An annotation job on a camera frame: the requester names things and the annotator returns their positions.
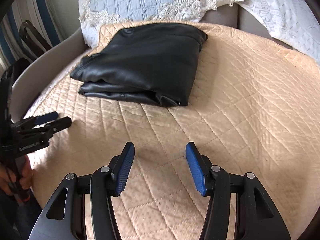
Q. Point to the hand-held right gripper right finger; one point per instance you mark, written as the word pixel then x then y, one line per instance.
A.
pixel 196 170

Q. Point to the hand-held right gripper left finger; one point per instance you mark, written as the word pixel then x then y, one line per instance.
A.
pixel 125 170

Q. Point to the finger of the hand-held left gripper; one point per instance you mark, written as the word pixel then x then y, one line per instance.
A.
pixel 46 117
pixel 57 125

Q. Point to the black leather jacket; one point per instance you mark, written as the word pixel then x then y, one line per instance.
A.
pixel 145 62

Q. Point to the person's left hand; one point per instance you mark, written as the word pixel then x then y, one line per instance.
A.
pixel 26 177

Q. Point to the beige quilted mat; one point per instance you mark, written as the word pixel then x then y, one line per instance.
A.
pixel 225 105

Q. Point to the person's left leg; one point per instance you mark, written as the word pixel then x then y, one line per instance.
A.
pixel 27 225

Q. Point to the black folding stand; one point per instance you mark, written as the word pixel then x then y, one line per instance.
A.
pixel 32 37

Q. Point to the blue white striped curtain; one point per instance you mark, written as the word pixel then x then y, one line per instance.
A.
pixel 37 5

